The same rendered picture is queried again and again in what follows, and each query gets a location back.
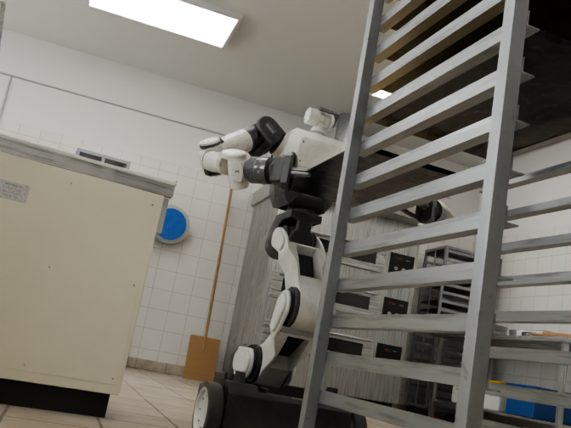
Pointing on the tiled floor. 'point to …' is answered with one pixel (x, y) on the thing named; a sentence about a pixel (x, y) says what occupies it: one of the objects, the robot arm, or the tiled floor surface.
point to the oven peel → (200, 369)
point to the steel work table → (493, 363)
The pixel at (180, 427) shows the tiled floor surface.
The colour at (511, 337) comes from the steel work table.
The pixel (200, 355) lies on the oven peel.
